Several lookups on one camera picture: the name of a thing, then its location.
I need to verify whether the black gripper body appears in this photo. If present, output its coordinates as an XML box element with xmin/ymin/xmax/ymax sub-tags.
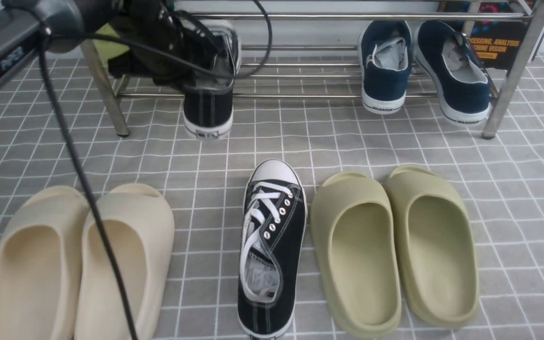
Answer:
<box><xmin>107</xmin><ymin>0</ymin><xmax>223</xmax><ymax>90</ymax></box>

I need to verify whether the black canvas sneaker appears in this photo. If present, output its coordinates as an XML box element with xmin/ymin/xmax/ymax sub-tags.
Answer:
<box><xmin>237</xmin><ymin>159</ymin><xmax>308</xmax><ymax>340</ymax></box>
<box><xmin>182</xmin><ymin>20</ymin><xmax>242</xmax><ymax>140</ymax></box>

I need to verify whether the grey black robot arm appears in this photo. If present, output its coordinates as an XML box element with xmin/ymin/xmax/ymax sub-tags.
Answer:
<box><xmin>0</xmin><ymin>0</ymin><xmax>212</xmax><ymax>89</ymax></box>

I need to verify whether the silver metal shoe rack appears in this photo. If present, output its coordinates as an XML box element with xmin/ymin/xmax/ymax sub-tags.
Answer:
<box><xmin>80</xmin><ymin>0</ymin><xmax>544</xmax><ymax>140</ymax></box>

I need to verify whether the grey checked floor cloth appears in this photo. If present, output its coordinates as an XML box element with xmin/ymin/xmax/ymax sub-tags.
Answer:
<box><xmin>0</xmin><ymin>53</ymin><xmax>544</xmax><ymax>340</ymax></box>

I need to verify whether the right cream foam slide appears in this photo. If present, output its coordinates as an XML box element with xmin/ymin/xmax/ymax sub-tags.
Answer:
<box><xmin>74</xmin><ymin>183</ymin><xmax>175</xmax><ymax>340</ymax></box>

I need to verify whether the cream foam slide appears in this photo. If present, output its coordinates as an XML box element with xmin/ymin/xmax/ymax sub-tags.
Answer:
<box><xmin>0</xmin><ymin>186</ymin><xmax>89</xmax><ymax>340</ymax></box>
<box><xmin>74</xmin><ymin>183</ymin><xmax>175</xmax><ymax>340</ymax></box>

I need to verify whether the left navy blue sneaker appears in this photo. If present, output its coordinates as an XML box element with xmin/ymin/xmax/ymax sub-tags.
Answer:
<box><xmin>357</xmin><ymin>21</ymin><xmax>414</xmax><ymax>115</ymax></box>

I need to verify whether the navy blue sneaker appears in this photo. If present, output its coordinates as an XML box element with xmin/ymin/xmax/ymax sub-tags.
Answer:
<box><xmin>357</xmin><ymin>21</ymin><xmax>414</xmax><ymax>115</ymax></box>
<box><xmin>415</xmin><ymin>21</ymin><xmax>492</xmax><ymax>127</ymax></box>

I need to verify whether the left olive foam slide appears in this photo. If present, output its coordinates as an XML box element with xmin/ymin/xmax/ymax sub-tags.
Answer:
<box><xmin>309</xmin><ymin>171</ymin><xmax>402</xmax><ymax>339</ymax></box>

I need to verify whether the olive foam slide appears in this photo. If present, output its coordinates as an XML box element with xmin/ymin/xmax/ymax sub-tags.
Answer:
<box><xmin>309</xmin><ymin>171</ymin><xmax>402</xmax><ymax>339</ymax></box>
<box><xmin>384</xmin><ymin>164</ymin><xmax>479</xmax><ymax>329</ymax></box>

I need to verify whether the left cream foam slide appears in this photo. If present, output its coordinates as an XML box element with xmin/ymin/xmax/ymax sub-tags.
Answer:
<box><xmin>0</xmin><ymin>186</ymin><xmax>89</xmax><ymax>340</ymax></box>

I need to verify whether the right navy blue sneaker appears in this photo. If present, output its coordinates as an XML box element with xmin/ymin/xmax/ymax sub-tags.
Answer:
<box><xmin>415</xmin><ymin>21</ymin><xmax>492</xmax><ymax>127</ymax></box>

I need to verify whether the dark book orange lettering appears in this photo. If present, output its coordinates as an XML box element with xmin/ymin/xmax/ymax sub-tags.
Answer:
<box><xmin>438</xmin><ymin>0</ymin><xmax>528</xmax><ymax>71</ymax></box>

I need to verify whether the right olive foam slide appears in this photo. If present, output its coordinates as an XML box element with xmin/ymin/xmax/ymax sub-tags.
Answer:
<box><xmin>384</xmin><ymin>164</ymin><xmax>479</xmax><ymax>329</ymax></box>

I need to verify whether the black cable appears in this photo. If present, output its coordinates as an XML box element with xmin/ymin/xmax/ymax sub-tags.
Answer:
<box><xmin>1</xmin><ymin>0</ymin><xmax>273</xmax><ymax>340</ymax></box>

